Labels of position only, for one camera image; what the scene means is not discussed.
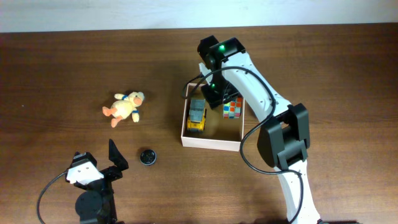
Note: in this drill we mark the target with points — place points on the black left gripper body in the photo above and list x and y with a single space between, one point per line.
111 173

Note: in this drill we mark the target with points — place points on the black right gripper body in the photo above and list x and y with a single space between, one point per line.
216 101

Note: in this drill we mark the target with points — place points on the colourful puzzle cube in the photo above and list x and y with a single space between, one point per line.
233 109

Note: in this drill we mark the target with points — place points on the yellow grey toy truck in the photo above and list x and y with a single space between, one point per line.
196 116

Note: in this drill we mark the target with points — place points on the pink cardboard box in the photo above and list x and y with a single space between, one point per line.
220 132

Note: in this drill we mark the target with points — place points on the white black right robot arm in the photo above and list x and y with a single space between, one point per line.
284 135

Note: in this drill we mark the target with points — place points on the black round lid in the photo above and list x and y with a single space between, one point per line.
148 157

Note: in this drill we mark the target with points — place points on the yellow plush duck toy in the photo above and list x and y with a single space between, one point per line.
124 106

